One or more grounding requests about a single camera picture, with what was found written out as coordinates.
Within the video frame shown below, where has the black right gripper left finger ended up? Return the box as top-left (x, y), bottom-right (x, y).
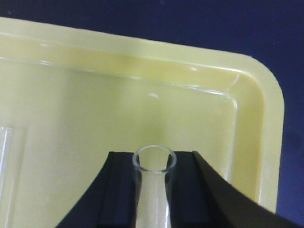
top-left (57, 152), bottom-right (136, 228)

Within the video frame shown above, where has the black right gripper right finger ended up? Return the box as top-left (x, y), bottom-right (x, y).
top-left (171, 151), bottom-right (299, 228)

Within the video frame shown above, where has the tall glass test tube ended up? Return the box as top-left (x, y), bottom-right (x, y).
top-left (132, 144), bottom-right (177, 228)

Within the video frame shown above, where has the short glass test tube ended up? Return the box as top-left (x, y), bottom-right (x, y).
top-left (0, 127), bottom-right (12, 173)

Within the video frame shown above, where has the yellow plastic tray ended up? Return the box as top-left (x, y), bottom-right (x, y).
top-left (0, 17), bottom-right (284, 228)

